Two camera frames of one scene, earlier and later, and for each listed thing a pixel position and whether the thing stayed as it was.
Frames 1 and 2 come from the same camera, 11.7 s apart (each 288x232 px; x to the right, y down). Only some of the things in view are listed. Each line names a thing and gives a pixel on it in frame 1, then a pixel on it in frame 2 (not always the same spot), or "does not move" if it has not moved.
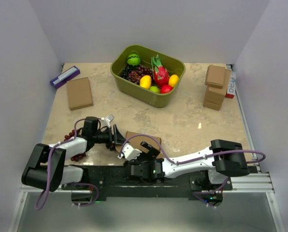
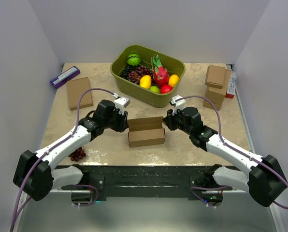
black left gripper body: x=104 y=137 to x=117 y=122
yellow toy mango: x=145 y=81 does not move
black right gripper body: x=138 y=162 to x=176 y=122
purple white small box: x=65 y=76 does not move
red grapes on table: x=76 y=157 does not move
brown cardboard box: x=135 y=142 to x=146 y=131
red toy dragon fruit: x=161 y=75 does not move
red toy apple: x=165 y=88 does not move
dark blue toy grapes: x=126 y=70 does not move
